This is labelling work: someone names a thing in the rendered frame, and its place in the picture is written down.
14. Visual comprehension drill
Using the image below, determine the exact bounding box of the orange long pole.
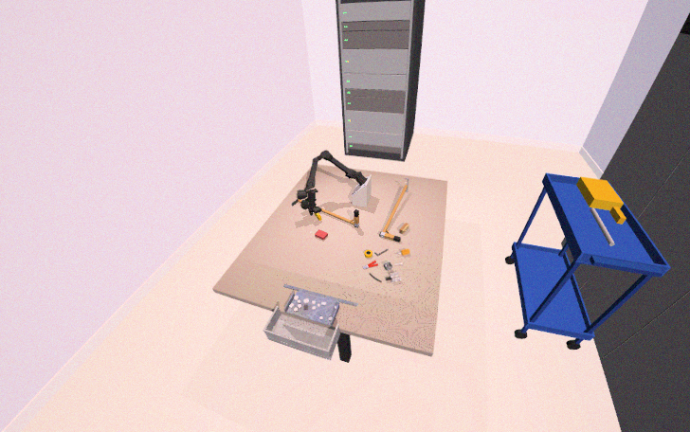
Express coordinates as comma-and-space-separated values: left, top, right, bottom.
291, 199, 359, 227

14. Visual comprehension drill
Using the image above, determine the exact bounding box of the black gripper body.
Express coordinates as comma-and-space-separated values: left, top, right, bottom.
301, 198, 321, 213

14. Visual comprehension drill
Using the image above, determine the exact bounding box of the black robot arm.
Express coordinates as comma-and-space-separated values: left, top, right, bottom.
297, 151, 368, 209

